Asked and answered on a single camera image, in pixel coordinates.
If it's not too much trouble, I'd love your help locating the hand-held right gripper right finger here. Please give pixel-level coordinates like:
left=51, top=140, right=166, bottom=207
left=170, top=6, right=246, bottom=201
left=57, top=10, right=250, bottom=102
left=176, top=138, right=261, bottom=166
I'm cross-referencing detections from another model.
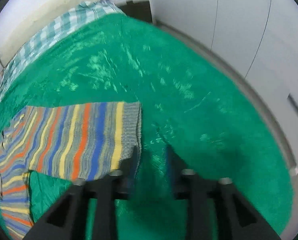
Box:
left=164, top=147, right=282, bottom=240

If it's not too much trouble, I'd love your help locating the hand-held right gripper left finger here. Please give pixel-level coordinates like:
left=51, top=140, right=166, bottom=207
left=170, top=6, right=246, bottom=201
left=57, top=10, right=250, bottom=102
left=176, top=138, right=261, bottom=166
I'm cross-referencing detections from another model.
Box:
left=24, top=145, right=142, bottom=240

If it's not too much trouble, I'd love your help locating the striped knit sweater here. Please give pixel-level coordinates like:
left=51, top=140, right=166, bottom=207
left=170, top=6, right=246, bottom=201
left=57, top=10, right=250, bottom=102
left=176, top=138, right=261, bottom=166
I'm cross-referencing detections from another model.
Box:
left=0, top=102, right=143, bottom=239

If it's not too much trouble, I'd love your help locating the green blanket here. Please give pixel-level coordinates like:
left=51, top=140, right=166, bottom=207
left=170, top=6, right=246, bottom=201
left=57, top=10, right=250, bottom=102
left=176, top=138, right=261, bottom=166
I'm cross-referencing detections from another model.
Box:
left=0, top=14, right=294, bottom=240

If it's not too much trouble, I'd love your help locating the teal checkered bed sheet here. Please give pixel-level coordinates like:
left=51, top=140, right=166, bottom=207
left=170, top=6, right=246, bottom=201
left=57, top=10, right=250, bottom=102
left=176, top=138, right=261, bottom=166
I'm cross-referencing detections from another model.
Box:
left=0, top=1, right=124, bottom=105

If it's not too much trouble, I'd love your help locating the white wardrobe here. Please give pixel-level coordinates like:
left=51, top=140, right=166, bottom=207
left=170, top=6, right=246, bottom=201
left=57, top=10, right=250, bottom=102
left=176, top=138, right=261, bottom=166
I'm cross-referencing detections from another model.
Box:
left=149, top=0, right=298, bottom=172

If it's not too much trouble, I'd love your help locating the cream headboard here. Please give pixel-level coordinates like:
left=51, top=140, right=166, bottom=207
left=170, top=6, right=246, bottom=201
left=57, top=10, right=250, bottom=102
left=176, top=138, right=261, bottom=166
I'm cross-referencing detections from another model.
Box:
left=0, top=0, right=102, bottom=63

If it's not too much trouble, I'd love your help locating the dark wardrobe handle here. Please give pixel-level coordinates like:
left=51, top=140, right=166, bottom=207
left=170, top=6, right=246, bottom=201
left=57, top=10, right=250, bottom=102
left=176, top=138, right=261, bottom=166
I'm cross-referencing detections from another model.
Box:
left=288, top=94, right=298, bottom=117

